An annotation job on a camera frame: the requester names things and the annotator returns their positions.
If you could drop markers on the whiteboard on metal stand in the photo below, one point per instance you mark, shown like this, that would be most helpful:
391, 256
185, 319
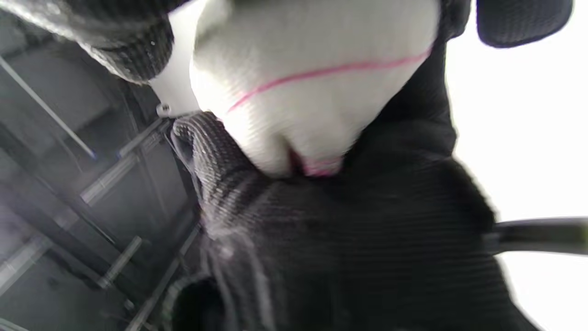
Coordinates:
177, 87

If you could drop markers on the person's right hand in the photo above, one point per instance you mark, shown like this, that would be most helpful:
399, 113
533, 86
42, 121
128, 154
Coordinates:
367, 253

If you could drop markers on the person's left hand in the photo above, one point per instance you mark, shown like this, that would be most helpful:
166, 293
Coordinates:
128, 46

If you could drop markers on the white pink-edged dish cloth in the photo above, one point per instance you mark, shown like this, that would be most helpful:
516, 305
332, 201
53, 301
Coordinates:
298, 46

